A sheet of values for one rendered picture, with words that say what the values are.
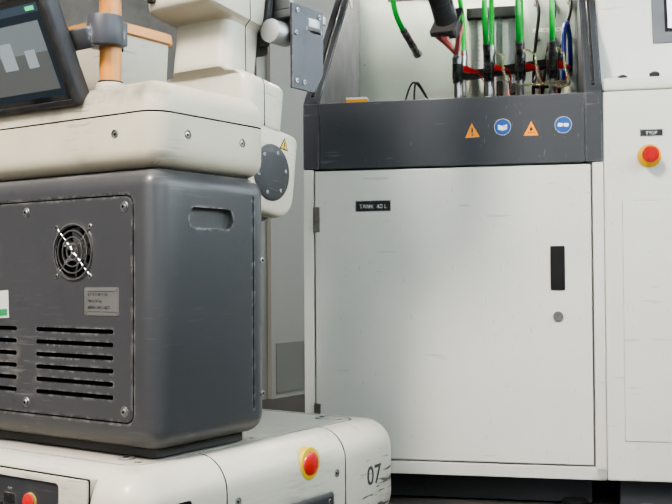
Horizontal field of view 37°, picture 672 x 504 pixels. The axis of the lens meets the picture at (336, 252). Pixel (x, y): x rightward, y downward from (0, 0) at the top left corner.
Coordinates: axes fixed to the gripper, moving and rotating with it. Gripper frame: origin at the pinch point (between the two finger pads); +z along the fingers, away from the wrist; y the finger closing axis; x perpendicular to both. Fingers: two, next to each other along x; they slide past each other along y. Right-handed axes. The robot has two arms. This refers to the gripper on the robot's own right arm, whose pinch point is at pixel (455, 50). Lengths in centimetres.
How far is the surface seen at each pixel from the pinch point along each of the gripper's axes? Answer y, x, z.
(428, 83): 19.5, 18.8, 22.3
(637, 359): -61, -46, 46
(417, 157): -36.2, 1.7, 5.0
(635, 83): -16.5, -46.2, 3.0
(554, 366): -65, -29, 45
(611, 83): -17.2, -41.1, 2.0
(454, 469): -87, -6, 57
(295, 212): 89, 132, 132
